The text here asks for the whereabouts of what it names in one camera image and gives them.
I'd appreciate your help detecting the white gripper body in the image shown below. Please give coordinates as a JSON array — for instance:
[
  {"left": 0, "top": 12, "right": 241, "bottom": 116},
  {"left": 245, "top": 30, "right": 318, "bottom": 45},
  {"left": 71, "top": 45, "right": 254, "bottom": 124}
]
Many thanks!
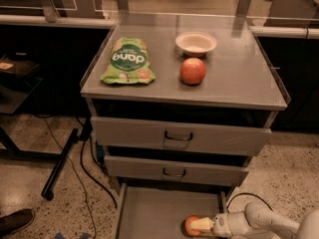
[{"left": 212, "top": 212, "right": 248, "bottom": 238}]

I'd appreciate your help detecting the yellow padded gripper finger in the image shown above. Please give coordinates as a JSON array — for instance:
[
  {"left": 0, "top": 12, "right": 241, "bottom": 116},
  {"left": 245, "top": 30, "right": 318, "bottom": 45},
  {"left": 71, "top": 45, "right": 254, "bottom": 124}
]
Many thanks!
[{"left": 190, "top": 217, "right": 213, "bottom": 232}]

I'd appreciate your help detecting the orange fruit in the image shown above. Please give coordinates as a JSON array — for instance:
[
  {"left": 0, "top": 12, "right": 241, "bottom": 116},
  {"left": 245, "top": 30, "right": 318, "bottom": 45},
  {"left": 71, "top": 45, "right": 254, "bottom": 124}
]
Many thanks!
[{"left": 184, "top": 215, "right": 200, "bottom": 236}]

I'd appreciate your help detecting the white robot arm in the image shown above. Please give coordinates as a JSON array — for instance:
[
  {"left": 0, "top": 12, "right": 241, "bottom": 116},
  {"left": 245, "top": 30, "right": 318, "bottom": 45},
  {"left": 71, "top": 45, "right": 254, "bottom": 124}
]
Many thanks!
[{"left": 184, "top": 202, "right": 319, "bottom": 239}]

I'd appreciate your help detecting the bottom grey open drawer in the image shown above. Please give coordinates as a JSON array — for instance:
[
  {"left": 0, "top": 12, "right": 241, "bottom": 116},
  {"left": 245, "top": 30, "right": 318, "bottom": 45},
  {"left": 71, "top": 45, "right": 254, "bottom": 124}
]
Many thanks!
[{"left": 112, "top": 181, "right": 226, "bottom": 239}]

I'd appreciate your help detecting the middle grey drawer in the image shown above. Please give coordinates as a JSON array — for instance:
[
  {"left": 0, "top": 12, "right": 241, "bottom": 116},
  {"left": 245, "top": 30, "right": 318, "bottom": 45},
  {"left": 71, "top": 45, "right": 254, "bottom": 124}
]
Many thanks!
[{"left": 105, "top": 156, "right": 248, "bottom": 187}]

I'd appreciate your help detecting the grey metal drawer cabinet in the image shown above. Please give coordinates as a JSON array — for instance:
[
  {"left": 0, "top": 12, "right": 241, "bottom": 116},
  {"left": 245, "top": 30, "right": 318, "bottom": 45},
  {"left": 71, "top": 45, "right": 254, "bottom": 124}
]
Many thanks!
[{"left": 80, "top": 13, "right": 291, "bottom": 239}]

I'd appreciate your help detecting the top grey drawer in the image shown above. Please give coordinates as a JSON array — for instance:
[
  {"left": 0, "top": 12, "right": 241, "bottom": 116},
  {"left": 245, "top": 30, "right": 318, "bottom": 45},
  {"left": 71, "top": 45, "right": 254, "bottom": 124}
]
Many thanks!
[{"left": 91, "top": 117, "right": 271, "bottom": 156}]

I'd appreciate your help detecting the red apple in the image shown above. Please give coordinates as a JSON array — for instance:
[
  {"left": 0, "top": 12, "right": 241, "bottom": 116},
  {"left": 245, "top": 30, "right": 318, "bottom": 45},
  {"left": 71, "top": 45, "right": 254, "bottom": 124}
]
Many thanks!
[{"left": 179, "top": 58, "right": 206, "bottom": 85}]

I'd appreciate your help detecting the black stand leg bar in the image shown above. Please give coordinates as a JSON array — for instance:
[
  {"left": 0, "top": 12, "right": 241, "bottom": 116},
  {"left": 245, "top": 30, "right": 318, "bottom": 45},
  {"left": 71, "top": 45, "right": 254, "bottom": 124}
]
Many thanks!
[{"left": 41, "top": 128, "right": 78, "bottom": 201}]

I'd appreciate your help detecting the white paper bowl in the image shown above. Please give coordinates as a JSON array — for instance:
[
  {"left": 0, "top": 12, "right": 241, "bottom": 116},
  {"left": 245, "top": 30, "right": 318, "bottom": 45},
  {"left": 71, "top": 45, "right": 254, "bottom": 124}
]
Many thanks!
[{"left": 175, "top": 32, "right": 217, "bottom": 58}]

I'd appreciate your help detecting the green dang snack bag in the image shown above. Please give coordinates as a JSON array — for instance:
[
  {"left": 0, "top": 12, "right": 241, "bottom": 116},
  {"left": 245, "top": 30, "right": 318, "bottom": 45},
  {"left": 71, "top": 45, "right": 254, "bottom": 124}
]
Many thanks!
[{"left": 100, "top": 38, "right": 156, "bottom": 85}]

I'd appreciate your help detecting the dark shoe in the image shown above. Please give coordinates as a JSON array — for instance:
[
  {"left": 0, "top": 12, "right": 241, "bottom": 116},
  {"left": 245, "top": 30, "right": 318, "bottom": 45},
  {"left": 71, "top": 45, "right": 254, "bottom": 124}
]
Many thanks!
[{"left": 0, "top": 209, "right": 34, "bottom": 236}]

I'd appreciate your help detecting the dark side table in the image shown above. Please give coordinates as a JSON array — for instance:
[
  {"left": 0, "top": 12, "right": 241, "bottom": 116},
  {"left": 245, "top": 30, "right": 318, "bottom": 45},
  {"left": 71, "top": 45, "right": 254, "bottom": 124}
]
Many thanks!
[{"left": 0, "top": 55, "right": 41, "bottom": 160}]

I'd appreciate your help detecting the black floor cable loop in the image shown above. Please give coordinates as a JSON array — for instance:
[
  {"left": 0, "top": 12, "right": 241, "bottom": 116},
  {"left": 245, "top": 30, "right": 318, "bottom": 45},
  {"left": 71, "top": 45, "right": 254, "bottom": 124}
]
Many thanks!
[{"left": 226, "top": 192, "right": 274, "bottom": 214}]

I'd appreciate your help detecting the black cable left floor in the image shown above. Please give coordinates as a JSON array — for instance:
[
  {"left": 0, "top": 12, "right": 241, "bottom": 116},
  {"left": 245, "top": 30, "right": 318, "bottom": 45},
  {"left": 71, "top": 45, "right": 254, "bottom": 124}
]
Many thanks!
[{"left": 79, "top": 136, "right": 119, "bottom": 210}]

